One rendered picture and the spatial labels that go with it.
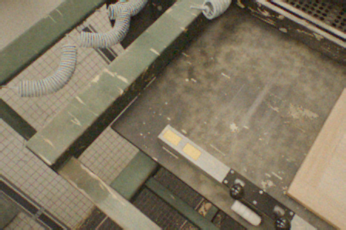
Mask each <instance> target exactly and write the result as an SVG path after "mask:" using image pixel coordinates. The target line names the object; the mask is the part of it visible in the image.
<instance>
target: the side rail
mask: <svg viewBox="0 0 346 230"><path fill-rule="evenodd" d="M57 173H58V174H59V175H61V176H62V177H63V178H64V179H66V181H67V182H69V183H70V184H71V185H72V186H74V188H75V189H77V190H78V191H79V192H81V194H83V195H84V196H85V197H86V198H88V199H89V200H90V201H91V202H93V204H94V205H96V206H97V207H98V208H99V209H100V210H101V211H103V213H105V214H106V215H107V216H108V217H110V218H111V219H112V220H114V222H115V223H117V224H118V225H119V226H120V227H121V228H122V229H123V230H163V228H161V227H160V226H158V225H157V224H156V223H154V222H153V221H152V220H150V218H149V217H148V216H146V215H145V214H144V213H142V211H140V210H138V209H137V208H136V207H135V206H134V205H133V204H131V203H130V202H129V201H128V200H127V199H125V198H124V197H123V196H122V195H121V194H119V193H117V191H115V190H114V189H113V188H112V187H111V186H110V185H108V184H107V183H106V182H105V181H103V180H102V179H101V178H99V177H98V175H96V174H94V173H93V172H92V171H91V170H90V169H89V168H87V167H86V166H85V165H84V164H82V163H81V161H79V160H77V158H75V157H72V158H71V160H69V161H68V162H67V164H66V165H64V167H63V168H61V170H59V171H57Z"/></svg>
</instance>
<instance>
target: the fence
mask: <svg viewBox="0 0 346 230"><path fill-rule="evenodd" d="M168 129H169V130H170V131H172V132H173V133H175V134H177V135H178V136H179V137H180V138H181V141H180V142H179V143H178V145H177V147H176V146H175V145H173V144H172V143H171V142H170V141H168V140H166V139H165V138H163V135H164V134H165V133H166V131H168ZM158 142H159V143H160V144H161V145H163V146H164V147H166V148H167V149H169V150H170V151H171V152H173V154H175V155H177V156H178V157H180V158H181V159H182V160H183V161H185V162H187V164H189V165H191V166H192V167H193V168H194V169H196V170H197V171H199V172H201V174H203V175H204V176H206V177H207V178H208V179H210V180H211V181H212V182H215V184H217V185H218V186H219V187H220V188H222V189H224V190H225V191H226V192H227V193H229V188H227V187H226V186H225V185H224V184H223V183H222V181H223V179H224V178H225V176H226V174H228V172H229V171H230V168H229V167H227V166H226V165H224V164H223V163H222V162H220V161H218V160H217V159H216V158H215V157H213V156H212V155H211V154H208V152H207V151H204V150H203V149H202V148H200V147H199V146H198V145H196V144H195V143H193V142H192V141H190V140H189V139H188V138H186V137H185V136H183V135H182V134H180V133H179V132H178V131H176V130H175V129H173V127H170V126H168V125H167V126H166V128H165V129H163V131H162V132H161V133H160V134H159V136H158ZM187 143H189V144H191V145H192V146H193V147H194V148H196V149H198V150H199V151H201V152H202V153H201V155H200V156H199V158H197V161H195V160H194V158H192V157H190V156H188V155H187V154H186V153H185V152H184V151H182V149H183V148H184V147H185V145H186V144H187ZM240 202H241V203H243V204H244V205H245V206H246V207H248V208H250V209H252V211H254V212H255V213H257V214H258V215H259V216H261V217H262V218H263V219H265V220H266V221H268V222H269V223H270V224H272V225H273V219H271V218H269V217H268V216H266V215H265V214H263V212H261V211H260V210H259V209H257V208H255V206H253V205H251V204H250V203H249V202H248V201H246V200H245V199H241V200H240ZM291 225H292V227H291V229H290V230H317V229H316V228H314V227H313V226H312V225H310V224H308V223H307V222H305V221H304V220H303V219H302V218H300V217H298V215H295V216H294V217H293V220H292V222H291Z"/></svg>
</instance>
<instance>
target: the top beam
mask: <svg viewBox="0 0 346 230"><path fill-rule="evenodd" d="M204 2H205V0H181V2H180V1H179V0H178V1H177V2H176V3H175V4H173V6H172V7H170V9H169V10H167V11H166V12H165V13H164V14H163V15H162V16H161V17H160V18H158V19H157V20H156V22H154V23H153V25H151V26H149V28H148V29H147V30H146V31H145V32H144V33H142V34H141V35H140V36H139V37H138V38H137V39H136V40H135V41H134V42H132V43H131V44H130V45H129V47H127V48H126V49H125V50H124V51H123V52H122V53H121V54H120V55H119V56H118V57H117V58H116V59H115V60H114V61H113V62H112V63H111V64H110V65H109V66H107V67H106V68H105V69H104V70H103V71H102V72H101V73H100V74H98V76H96V78H94V79H93V81H91V82H90V83H89V84H88V85H87V86H86V87H85V88H84V89H83V90H81V92H79V93H78V94H77V95H76V96H75V97H74V98H73V99H72V100H71V101H70V102H69V103H68V104H67V105H65V106H64V108H62V109H61V111H60V112H58V113H57V114H56V115H55V116H54V117H53V118H52V119H51V120H50V121H49V122H47V124H46V125H45V126H44V127H43V128H42V129H40V130H39V131H38V132H37V133H36V134H35V135H34V136H33V137H31V139H29V141H27V143H25V147H27V149H28V150H29V151H31V152H32V153H33V154H34V155H36V156H37V158H39V159H40V160H41V161H42V162H43V163H44V164H45V165H47V167H49V168H51V169H52V170H53V171H55V172H56V174H58V173H57V169H58V168H59V167H61V165H63V164H64V162H65V161H66V160H67V158H69V157H70V156H71V157H72V156H73V155H75V156H76V157H77V158H79V157H80V156H81V155H82V154H83V152H84V151H85V150H86V149H87V148H88V147H89V146H90V145H91V144H92V143H93V142H94V141H95V140H96V139H97V138H98V137H99V136H100V135H101V134H102V133H103V131H104V130H105V129H107V127H108V126H110V124H111V123H112V122H113V120H115V119H116V118H117V117H118V116H119V115H120V113H121V112H122V111H123V110H124V109H125V108H126V107H127V106H128V105H129V104H130V103H131V102H132V100H133V99H134V98H135V97H136V96H137V95H139V93H141V91H142V90H143V89H144V88H145V87H146V86H147V85H148V84H149V83H150V82H151V81H152V80H153V79H154V78H155V77H156V76H157V75H158V74H159V73H160V72H161V70H162V69H163V68H164V67H165V66H166V65H167V64H168V63H169V62H170V61H171V59H173V57H175V56H176V55H177V53H178V52H180V50H181V49H182V48H183V47H184V46H185V45H186V44H187V43H188V42H189V41H190V40H191V39H192V37H193V36H194V35H195V34H196V33H197V32H199V30H201V28H202V27H203V26H204V25H205V24H206V23H207V22H208V21H209V20H210V19H208V18H207V17H206V16H205V15H204V13H203V12H202V10H200V9H192V8H190V6H198V7H201V8H202V5H203V3H204ZM58 175H59V174H58Z"/></svg>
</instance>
